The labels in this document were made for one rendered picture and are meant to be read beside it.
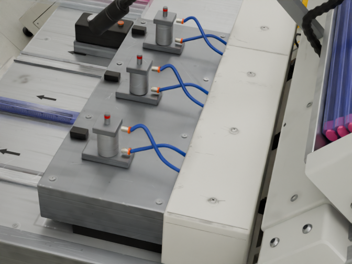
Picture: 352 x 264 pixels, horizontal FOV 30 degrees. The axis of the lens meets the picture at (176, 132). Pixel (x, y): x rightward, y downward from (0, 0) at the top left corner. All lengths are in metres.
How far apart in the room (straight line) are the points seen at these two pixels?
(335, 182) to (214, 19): 0.59
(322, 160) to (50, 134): 0.41
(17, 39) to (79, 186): 1.81
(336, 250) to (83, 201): 0.26
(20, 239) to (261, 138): 0.27
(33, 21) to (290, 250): 1.94
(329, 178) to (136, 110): 0.31
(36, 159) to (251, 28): 0.32
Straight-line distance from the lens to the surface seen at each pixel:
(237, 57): 0.81
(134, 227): 0.66
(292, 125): 0.65
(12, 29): 2.45
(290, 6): 0.74
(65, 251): 0.66
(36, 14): 2.35
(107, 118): 0.65
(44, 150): 0.79
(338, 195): 0.50
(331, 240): 0.51
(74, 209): 0.67
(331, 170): 0.48
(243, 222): 0.60
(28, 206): 0.73
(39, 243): 0.67
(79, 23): 0.93
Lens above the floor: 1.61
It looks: 35 degrees down
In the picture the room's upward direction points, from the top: 59 degrees clockwise
